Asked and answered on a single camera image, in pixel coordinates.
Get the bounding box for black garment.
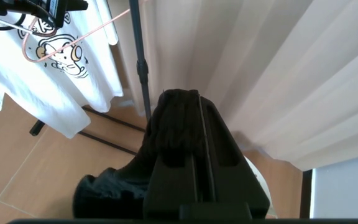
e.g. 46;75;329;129
72;88;205;220

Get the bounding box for white printed t-shirt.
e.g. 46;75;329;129
0;0;124;139

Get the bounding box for white laundry basket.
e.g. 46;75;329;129
244;155;278;218

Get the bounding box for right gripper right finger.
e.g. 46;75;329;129
198;95;270;220

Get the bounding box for beige curtain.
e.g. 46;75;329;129
107;0;358;172

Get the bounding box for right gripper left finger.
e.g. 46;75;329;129
143;153;199;220

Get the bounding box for pink clothes hanger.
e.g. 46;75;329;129
22;0;149;63

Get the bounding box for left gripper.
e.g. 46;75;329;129
37;0;70;29

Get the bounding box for black clothes rack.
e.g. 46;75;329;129
29;0;154;156

